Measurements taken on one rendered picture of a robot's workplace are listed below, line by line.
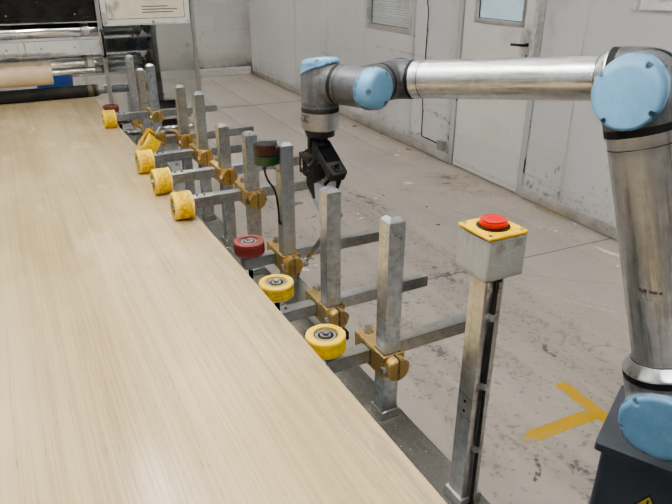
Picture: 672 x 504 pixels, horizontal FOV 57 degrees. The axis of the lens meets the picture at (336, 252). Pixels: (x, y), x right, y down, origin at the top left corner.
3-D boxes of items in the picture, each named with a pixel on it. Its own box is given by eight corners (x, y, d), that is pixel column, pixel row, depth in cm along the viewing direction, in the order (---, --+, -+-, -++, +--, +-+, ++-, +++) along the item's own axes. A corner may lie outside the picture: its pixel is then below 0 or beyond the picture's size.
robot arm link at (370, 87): (400, 64, 138) (355, 59, 145) (370, 70, 129) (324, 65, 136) (398, 106, 142) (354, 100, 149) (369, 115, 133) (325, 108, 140)
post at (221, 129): (235, 258, 216) (225, 121, 196) (238, 261, 213) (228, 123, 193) (225, 260, 214) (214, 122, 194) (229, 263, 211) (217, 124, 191)
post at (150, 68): (165, 167, 294) (152, 62, 274) (166, 169, 291) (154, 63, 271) (157, 168, 292) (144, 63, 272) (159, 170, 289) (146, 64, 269)
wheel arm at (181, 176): (301, 162, 218) (300, 152, 217) (305, 164, 215) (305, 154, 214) (159, 182, 197) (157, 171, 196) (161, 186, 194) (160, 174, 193)
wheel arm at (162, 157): (274, 145, 238) (273, 136, 237) (277, 148, 235) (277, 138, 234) (142, 163, 217) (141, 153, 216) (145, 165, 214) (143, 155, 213)
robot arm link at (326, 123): (345, 112, 146) (308, 116, 142) (345, 132, 148) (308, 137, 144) (328, 105, 153) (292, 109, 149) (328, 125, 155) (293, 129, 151)
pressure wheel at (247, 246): (259, 268, 171) (257, 230, 166) (270, 280, 164) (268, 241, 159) (232, 274, 167) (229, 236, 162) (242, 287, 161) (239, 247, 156)
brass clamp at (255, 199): (252, 194, 190) (251, 178, 188) (268, 208, 179) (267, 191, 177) (233, 197, 187) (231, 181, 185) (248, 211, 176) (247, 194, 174)
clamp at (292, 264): (283, 254, 174) (283, 237, 172) (303, 273, 163) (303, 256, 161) (265, 258, 171) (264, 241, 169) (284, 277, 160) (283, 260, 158)
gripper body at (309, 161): (325, 170, 160) (324, 124, 155) (340, 179, 153) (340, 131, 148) (298, 174, 157) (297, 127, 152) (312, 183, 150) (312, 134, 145)
